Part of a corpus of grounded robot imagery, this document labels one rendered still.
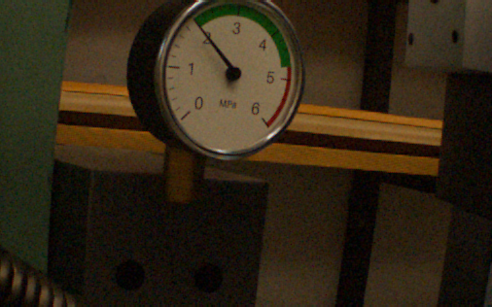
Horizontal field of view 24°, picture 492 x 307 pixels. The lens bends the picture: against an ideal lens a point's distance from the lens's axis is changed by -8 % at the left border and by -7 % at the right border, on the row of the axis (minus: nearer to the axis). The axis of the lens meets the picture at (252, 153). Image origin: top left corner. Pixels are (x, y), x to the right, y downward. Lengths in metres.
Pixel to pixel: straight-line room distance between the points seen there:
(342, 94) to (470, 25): 2.62
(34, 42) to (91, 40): 2.58
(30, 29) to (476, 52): 0.33
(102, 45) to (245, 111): 2.62
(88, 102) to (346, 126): 0.62
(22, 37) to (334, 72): 2.86
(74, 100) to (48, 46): 2.07
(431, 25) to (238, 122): 0.36
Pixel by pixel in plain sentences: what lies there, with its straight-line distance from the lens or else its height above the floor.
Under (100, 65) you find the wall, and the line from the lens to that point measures 3.06.
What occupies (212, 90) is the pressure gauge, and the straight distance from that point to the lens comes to 0.44.
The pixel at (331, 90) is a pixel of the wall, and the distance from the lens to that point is 3.31.
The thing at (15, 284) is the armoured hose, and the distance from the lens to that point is 0.36.
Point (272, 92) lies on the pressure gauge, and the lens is 0.45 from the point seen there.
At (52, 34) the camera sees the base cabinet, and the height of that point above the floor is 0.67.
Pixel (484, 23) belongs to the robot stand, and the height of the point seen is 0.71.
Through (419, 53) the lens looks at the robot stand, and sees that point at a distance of 0.80.
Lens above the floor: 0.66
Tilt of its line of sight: 3 degrees down
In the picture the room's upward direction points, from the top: 6 degrees clockwise
